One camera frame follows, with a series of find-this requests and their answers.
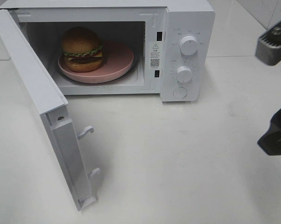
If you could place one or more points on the lower white timer knob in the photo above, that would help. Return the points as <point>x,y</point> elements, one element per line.
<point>184,74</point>

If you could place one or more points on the white microwave door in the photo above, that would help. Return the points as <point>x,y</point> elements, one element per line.
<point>52,108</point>

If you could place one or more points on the upper white power knob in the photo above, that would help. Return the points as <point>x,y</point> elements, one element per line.
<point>188,44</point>

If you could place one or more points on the glass microwave turntable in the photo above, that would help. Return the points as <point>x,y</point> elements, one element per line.
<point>134,67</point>

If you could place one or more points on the white microwave oven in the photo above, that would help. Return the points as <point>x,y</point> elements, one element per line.
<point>135,23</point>

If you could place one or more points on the toy hamburger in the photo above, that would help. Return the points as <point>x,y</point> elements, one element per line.
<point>82,49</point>

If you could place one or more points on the pink round plate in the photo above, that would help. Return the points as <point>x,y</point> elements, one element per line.
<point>117,48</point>

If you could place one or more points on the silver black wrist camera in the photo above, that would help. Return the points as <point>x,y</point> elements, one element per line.
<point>268,49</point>

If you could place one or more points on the white warning label sticker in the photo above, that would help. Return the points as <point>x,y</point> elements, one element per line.
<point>155,52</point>

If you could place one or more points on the round white door button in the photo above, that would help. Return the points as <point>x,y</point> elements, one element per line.
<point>180,92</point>

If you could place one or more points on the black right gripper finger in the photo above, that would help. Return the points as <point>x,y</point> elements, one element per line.
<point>270,141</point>

